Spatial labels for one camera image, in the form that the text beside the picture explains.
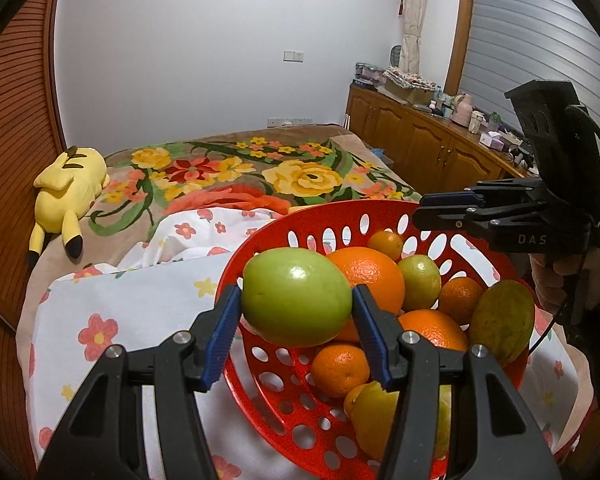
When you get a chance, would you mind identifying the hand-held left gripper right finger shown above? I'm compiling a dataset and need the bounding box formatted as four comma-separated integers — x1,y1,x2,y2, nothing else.
351,284,563,480

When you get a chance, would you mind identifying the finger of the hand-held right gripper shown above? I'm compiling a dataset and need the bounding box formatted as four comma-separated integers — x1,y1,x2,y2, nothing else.
412,205,501,241
420,178,544,207

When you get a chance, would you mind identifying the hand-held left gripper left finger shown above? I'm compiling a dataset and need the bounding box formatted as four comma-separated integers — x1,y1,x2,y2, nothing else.
37,284,243,480

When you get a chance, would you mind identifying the small mandarin orange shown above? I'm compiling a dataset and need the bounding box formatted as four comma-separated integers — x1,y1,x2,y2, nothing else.
438,276,484,326
311,343,371,399
366,230,406,262

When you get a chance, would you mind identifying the large orange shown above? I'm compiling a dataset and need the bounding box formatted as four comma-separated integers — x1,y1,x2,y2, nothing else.
326,247,406,343
397,309,470,353

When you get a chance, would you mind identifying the green lime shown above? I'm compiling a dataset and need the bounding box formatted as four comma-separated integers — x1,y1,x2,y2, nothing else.
397,255,442,311

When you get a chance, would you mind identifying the yellow lemon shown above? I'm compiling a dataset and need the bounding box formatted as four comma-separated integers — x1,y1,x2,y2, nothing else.
350,381,453,461

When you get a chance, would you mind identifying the red perforated plastic basket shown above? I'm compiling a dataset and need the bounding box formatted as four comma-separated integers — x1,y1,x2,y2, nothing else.
215,200,541,480

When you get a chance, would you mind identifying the green apple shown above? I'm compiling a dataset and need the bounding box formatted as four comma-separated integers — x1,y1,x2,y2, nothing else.
242,247,353,347

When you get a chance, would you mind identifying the person's right hand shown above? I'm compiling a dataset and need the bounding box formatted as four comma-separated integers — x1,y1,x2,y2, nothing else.
530,247,600,317

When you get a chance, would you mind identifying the wooden cabinet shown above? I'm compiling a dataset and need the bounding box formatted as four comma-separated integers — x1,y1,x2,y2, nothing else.
346,84,546,196

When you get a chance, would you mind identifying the black device on cabinet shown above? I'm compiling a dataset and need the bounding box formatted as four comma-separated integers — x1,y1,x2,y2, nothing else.
510,142,536,168

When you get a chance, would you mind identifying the pink kettle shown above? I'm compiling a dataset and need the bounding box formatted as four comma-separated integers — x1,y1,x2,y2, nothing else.
452,94,473,127

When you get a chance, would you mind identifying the cluster of small bottles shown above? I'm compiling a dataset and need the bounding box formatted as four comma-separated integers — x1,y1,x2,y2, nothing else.
427,95,456,121

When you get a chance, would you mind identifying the white flower-print sheet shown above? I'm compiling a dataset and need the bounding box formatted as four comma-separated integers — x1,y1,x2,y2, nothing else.
30,205,581,480

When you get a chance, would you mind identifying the cardboard box with patterned cloth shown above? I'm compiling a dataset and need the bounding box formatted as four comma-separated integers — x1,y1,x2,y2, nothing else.
382,66,436,105

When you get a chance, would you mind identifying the stack of storage boxes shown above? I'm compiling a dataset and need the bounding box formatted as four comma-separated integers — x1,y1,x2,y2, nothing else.
354,62,386,90

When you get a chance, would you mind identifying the brown floral blanket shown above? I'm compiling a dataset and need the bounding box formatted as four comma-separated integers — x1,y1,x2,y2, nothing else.
15,127,423,361

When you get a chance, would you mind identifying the cream lace curtain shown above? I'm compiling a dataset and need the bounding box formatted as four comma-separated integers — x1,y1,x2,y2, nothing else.
399,0,426,73

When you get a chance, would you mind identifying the grey window shutter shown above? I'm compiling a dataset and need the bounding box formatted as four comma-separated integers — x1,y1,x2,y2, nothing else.
462,0,600,156

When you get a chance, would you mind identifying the yellow plush toy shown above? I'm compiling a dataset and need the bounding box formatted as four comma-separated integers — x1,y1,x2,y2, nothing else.
27,146,111,268

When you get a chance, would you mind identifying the slatted wooden wardrobe door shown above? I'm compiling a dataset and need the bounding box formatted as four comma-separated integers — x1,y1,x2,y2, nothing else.
0,0,66,480

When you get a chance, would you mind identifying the black cable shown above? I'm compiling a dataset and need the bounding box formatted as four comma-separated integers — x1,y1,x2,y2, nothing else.
525,105,600,356

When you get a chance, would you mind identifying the wooden window frame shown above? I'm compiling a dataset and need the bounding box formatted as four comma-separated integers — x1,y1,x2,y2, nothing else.
450,0,476,96

